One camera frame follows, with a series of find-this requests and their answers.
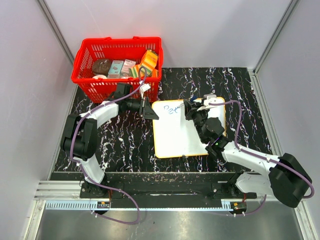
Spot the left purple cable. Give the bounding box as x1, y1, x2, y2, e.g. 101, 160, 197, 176
69, 65, 148, 225

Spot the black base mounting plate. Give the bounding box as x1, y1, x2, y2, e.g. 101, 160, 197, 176
80, 172, 257, 210

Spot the white whiteboard with orange frame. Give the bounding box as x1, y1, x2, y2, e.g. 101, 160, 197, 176
152, 97, 226, 159

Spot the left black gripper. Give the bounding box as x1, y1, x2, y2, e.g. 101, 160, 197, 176
124, 96, 159, 120

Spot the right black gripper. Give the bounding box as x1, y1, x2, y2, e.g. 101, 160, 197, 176
184, 99, 211, 143

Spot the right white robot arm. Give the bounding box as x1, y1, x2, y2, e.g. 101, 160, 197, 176
183, 95, 315, 208

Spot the blue capped whiteboard marker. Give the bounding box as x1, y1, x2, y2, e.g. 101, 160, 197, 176
176, 96, 197, 111

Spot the pink white small box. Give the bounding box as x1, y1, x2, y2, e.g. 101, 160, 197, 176
120, 59, 136, 77

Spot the red plastic shopping basket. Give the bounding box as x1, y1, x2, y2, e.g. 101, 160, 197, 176
71, 36, 164, 103

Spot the brown round bread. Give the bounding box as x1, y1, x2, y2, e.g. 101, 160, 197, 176
91, 58, 112, 75

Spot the teal small box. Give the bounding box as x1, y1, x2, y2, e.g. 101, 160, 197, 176
107, 60, 124, 79

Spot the orange juice carton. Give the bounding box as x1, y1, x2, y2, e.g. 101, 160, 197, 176
140, 49, 158, 71

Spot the white round cup lid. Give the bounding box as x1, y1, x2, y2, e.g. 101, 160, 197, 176
92, 74, 107, 80

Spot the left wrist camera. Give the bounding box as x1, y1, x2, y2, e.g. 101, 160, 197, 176
139, 83, 151, 99

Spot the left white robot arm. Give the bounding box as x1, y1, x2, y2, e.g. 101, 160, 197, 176
60, 82, 159, 198

